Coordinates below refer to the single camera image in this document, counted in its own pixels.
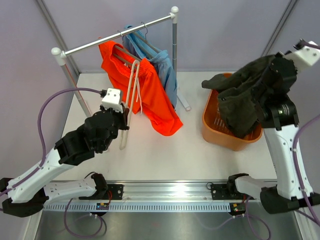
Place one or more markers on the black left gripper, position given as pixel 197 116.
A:
pixel 123 117

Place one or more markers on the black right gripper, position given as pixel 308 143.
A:
pixel 280 54

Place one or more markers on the white clothes hanger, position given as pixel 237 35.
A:
pixel 130 95

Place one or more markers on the olive green shorts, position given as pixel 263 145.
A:
pixel 235 103

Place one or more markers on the orange shorts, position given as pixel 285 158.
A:
pixel 150 97

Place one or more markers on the grey clothes hanger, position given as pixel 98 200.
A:
pixel 120 53

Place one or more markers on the light blue shorts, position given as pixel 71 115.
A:
pixel 161 62

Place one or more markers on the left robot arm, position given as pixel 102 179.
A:
pixel 30 192

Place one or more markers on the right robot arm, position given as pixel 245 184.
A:
pixel 279 119

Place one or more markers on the white and silver clothes rack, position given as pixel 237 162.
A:
pixel 61 55

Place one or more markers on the orange plastic basket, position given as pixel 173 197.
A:
pixel 215 131

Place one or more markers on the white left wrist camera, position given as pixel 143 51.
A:
pixel 112 100

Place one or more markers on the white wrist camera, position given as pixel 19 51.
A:
pixel 306 54
pixel 112 100

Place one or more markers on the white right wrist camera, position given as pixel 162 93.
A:
pixel 306 54

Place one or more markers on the white slotted cable duct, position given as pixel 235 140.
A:
pixel 140 207

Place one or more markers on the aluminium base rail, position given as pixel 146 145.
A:
pixel 165 191

